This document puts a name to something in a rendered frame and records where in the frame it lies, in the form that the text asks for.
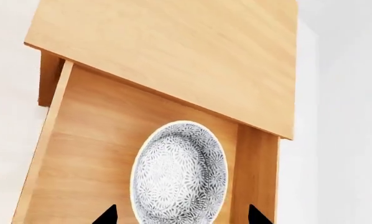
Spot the patterned grey white bowl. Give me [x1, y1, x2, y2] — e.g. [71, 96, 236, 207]
[129, 119, 230, 224]

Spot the light wooden cabinet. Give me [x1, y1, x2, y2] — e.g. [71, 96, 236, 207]
[23, 0, 300, 224]

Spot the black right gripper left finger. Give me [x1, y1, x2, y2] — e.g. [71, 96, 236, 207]
[91, 203, 118, 224]

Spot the open wooden drawer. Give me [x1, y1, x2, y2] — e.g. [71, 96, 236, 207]
[11, 60, 239, 224]

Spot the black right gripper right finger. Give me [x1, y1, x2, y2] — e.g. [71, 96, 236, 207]
[248, 203, 273, 224]

